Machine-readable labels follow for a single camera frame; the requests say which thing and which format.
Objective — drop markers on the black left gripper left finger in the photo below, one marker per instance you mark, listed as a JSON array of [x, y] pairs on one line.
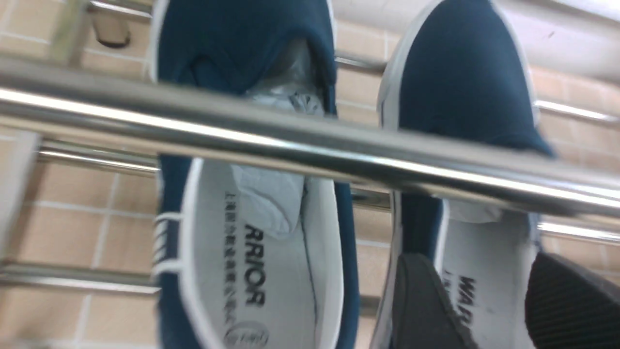
[[422, 314]]

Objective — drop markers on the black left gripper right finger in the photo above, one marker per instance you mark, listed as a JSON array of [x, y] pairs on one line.
[[568, 306]]

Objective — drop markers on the navy canvas shoe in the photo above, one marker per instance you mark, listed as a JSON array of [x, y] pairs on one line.
[[458, 73], [247, 257]]

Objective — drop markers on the stainless steel shoe rack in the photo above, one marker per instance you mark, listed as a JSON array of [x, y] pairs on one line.
[[60, 101]]

